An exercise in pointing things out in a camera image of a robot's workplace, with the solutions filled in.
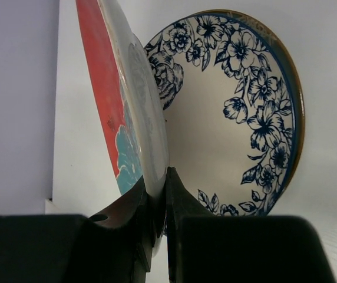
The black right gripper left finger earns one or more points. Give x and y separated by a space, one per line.
114 245

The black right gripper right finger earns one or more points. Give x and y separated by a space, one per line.
203 247

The red plate blue flower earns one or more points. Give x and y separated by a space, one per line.
127 101

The blue floral white plate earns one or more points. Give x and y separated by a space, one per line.
229 114

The dark reindeer gold-rim plate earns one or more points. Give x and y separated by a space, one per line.
293 79

